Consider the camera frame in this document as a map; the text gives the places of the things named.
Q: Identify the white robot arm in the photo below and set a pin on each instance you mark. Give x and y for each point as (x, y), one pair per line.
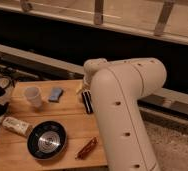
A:
(116, 87)

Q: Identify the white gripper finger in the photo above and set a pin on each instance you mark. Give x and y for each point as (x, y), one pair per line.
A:
(79, 90)

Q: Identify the metal railing frame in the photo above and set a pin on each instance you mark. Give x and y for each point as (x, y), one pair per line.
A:
(157, 19)

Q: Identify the white rectangular packet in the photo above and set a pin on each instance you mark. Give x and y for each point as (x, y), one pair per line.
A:
(17, 126)

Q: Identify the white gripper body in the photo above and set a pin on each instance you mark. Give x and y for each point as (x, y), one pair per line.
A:
(86, 83)

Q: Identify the black round bowl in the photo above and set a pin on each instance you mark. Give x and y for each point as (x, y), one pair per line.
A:
(47, 140)

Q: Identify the red-brown pocket knife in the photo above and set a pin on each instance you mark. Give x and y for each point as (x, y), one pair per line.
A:
(87, 149)

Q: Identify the black striped rectangular case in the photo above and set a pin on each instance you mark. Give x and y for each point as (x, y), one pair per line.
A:
(86, 97)

